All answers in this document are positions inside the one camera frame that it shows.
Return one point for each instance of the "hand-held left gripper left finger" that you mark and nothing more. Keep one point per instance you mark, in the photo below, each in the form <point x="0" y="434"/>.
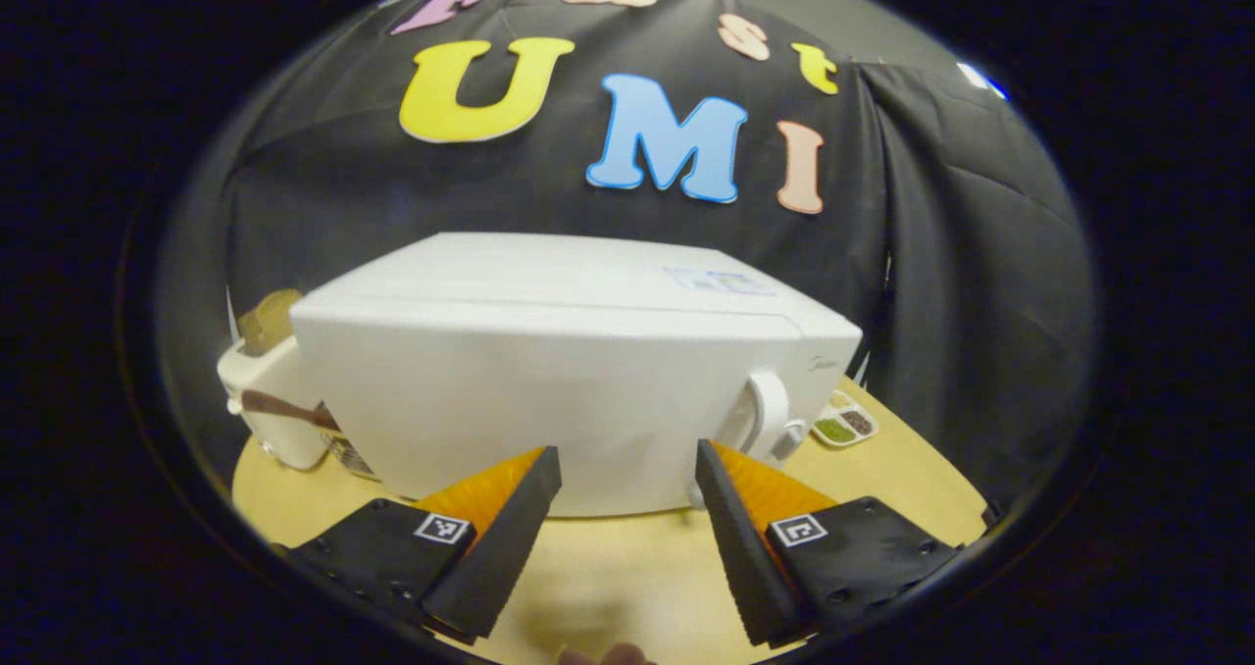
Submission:
<point x="495" y="567"/>

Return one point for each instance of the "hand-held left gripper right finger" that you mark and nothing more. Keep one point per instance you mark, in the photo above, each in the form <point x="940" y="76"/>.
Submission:
<point x="745" y="562"/>

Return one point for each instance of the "white microwave oven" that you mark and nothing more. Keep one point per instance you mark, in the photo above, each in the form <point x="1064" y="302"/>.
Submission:
<point x="549" y="381"/>

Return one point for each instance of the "white divided dish of beans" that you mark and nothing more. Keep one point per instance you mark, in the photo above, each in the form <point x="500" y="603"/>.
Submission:
<point x="845" y="420"/>

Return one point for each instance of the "white toaster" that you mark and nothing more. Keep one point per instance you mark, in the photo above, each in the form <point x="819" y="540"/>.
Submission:
<point x="279" y="444"/>

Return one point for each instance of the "brown wooden spoon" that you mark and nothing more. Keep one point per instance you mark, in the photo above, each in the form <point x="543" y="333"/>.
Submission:
<point x="284" y="408"/>

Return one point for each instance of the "brown bread slice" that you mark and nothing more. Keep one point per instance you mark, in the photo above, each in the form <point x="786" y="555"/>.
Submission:
<point x="267" y="320"/>

